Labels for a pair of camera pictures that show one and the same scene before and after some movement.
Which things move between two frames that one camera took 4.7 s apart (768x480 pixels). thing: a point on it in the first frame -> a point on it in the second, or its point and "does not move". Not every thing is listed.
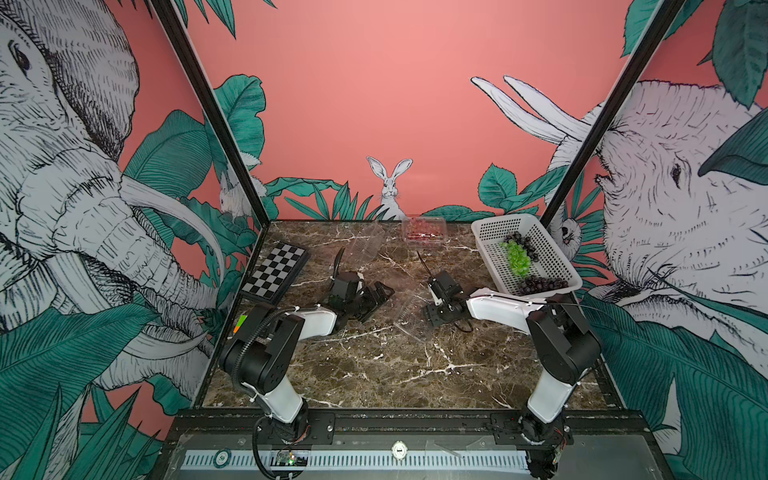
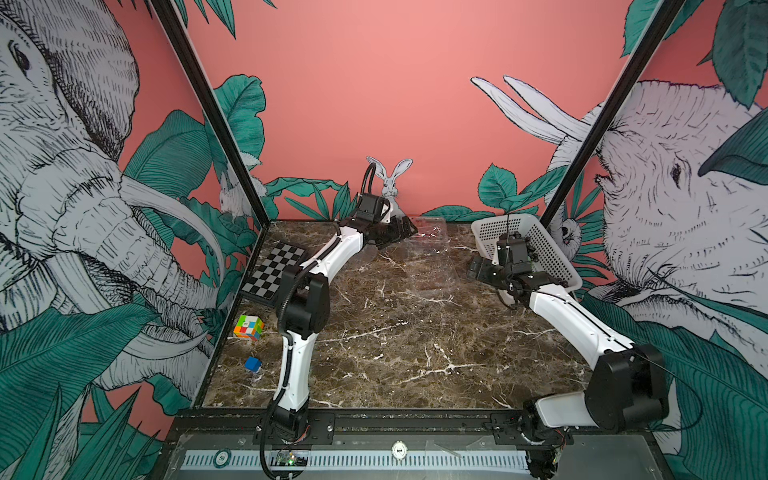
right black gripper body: (439, 313) -> (493, 273)
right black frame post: (660, 21) does not move
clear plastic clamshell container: (424, 232) does not move
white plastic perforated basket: (522, 258) does not move
